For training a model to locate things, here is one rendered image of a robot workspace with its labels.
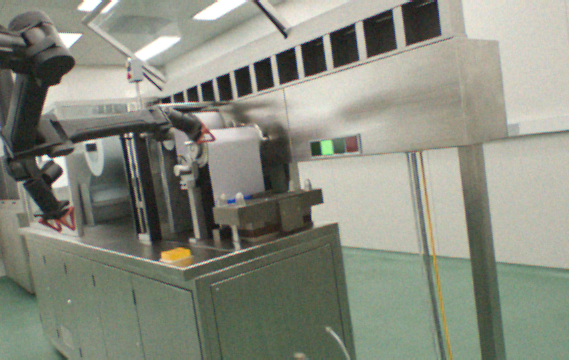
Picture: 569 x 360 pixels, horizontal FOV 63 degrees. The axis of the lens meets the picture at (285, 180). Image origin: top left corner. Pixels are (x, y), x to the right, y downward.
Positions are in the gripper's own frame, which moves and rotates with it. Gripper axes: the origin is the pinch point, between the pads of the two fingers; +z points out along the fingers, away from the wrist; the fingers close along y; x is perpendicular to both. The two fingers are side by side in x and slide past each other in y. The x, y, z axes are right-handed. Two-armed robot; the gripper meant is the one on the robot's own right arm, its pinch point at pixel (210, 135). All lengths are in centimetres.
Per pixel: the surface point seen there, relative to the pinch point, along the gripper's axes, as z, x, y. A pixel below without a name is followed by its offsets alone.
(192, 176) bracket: 4.2, -18.0, -1.4
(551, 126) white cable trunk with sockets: 241, 103, -13
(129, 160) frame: -3.3, -34.7, -35.8
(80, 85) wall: 136, -163, -548
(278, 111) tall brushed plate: 26.5, 18.8, -7.6
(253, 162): 23.4, -2.6, 0.9
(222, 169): 10.6, -9.3, 3.4
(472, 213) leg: 51, 32, 71
